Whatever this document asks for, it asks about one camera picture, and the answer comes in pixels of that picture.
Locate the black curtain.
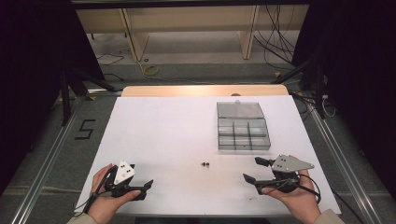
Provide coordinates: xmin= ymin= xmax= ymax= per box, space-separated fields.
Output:
xmin=291 ymin=0 xmax=396 ymax=191
xmin=0 ymin=0 xmax=106 ymax=196

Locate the white table cover sheet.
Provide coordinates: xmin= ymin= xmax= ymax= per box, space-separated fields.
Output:
xmin=74 ymin=95 xmax=343 ymax=217

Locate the black metal stand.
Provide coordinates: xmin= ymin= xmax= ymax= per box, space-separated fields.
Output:
xmin=270 ymin=55 xmax=327 ymax=119
xmin=60 ymin=66 xmax=124 ymax=127

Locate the person's right hand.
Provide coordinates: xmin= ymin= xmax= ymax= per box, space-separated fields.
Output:
xmin=261 ymin=154 xmax=322 ymax=224

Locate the light wooden desk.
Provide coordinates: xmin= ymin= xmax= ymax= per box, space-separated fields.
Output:
xmin=75 ymin=4 xmax=310 ymax=63

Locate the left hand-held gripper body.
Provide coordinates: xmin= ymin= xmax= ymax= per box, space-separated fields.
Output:
xmin=104 ymin=160 xmax=136 ymax=199

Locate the wooden table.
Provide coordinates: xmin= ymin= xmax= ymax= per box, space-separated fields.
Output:
xmin=120 ymin=84 xmax=290 ymax=98

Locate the clear plastic compartment box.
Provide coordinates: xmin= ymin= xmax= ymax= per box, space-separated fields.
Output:
xmin=216 ymin=100 xmax=272 ymax=152

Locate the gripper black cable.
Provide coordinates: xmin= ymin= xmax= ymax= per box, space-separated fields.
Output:
xmin=73 ymin=166 xmax=117 ymax=217
xmin=297 ymin=173 xmax=366 ymax=224

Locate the aluminium floor rail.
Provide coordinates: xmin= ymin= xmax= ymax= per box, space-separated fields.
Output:
xmin=306 ymin=98 xmax=385 ymax=224
xmin=9 ymin=95 xmax=87 ymax=224

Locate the thin black floor cable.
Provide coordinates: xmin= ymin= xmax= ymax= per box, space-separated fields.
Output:
xmin=95 ymin=51 xmax=126 ymax=82

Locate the white cable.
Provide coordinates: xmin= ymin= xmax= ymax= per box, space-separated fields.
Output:
xmin=320 ymin=94 xmax=337 ymax=119

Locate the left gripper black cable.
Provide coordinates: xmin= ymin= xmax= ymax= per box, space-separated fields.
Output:
xmin=73 ymin=166 xmax=117 ymax=217

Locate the yellow coiled cable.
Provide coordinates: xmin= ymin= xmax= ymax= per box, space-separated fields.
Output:
xmin=143 ymin=64 xmax=161 ymax=77

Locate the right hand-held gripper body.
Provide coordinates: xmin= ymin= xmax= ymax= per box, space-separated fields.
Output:
xmin=271 ymin=154 xmax=316 ymax=193

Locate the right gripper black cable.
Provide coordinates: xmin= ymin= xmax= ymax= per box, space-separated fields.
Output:
xmin=297 ymin=173 xmax=366 ymax=224

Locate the person's left hand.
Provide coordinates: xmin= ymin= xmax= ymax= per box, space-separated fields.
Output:
xmin=88 ymin=163 xmax=142 ymax=224

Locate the bundle of black cables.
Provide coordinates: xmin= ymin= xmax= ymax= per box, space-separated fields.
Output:
xmin=253 ymin=4 xmax=297 ymax=65

